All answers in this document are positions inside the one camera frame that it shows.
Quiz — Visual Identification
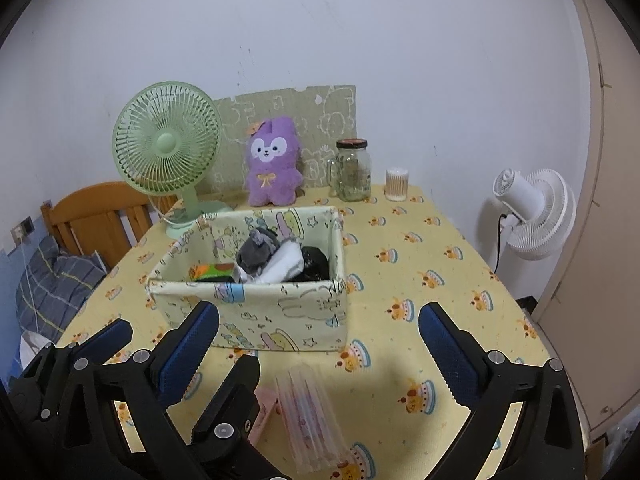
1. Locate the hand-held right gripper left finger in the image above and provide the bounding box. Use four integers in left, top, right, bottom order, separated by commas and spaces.
55, 301, 221, 480

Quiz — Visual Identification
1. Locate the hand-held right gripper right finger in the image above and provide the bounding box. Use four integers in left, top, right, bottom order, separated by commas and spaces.
419, 302, 589, 480

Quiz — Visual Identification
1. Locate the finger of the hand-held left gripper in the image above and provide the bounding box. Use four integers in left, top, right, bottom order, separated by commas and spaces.
10, 318, 134, 412
192, 354, 292, 480

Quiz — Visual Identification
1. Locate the printed fabric storage box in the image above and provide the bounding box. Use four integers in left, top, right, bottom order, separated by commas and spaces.
147, 206, 349, 354

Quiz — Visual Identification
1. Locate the orange and green pouch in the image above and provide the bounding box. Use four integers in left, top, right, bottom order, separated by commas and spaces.
188, 262, 237, 284

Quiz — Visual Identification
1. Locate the grey sock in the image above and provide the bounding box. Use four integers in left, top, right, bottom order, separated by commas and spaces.
235, 227, 282, 279

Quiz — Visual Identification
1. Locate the black soft bundle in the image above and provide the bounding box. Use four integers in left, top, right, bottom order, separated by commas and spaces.
292, 244, 331, 283

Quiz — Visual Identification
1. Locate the pink flat item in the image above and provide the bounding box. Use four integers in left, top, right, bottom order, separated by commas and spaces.
249, 386, 282, 444

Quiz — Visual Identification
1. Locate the clear plastic tube pack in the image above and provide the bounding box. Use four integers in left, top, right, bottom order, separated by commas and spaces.
274, 363, 347, 476

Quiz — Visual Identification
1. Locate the blue plaid cloth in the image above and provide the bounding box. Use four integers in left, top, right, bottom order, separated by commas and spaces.
15, 236, 109, 342

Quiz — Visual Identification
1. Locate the yellow printed tablecloth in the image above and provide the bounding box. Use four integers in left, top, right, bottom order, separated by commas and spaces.
49, 184, 562, 480

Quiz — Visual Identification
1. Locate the white plastic bag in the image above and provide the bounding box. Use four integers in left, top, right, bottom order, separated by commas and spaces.
19, 332, 57, 377

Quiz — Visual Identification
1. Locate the wooden chair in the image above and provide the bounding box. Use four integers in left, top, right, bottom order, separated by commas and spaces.
40, 181, 179, 272

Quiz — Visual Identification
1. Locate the white cloth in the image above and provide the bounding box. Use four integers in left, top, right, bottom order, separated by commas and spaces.
239, 241, 307, 284

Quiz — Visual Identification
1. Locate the white standing fan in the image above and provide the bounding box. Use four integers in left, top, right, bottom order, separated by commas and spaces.
492, 168, 577, 261

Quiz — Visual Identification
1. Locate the cotton swab container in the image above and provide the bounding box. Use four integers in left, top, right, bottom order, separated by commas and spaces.
383, 167, 410, 203

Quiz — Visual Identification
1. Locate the clear plastic bag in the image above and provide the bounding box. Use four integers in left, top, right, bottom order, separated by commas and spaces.
589, 410, 633, 480

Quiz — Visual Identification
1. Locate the green desk fan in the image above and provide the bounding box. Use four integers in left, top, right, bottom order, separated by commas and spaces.
112, 81, 234, 241

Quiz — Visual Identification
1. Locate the glass jar with lid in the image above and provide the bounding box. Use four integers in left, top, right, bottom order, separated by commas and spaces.
327, 138, 374, 203

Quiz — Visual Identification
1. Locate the purple plush bunny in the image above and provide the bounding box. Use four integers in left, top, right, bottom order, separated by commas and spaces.
244, 115, 305, 207

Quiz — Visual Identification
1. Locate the cardboard panel with drawings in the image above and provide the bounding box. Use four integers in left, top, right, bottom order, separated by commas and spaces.
207, 84, 357, 197

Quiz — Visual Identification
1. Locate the black fan cable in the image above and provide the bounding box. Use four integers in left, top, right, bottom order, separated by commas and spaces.
492, 212, 507, 274

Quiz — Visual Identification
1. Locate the white fan cable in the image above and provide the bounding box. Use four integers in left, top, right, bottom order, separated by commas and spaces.
149, 196, 187, 227

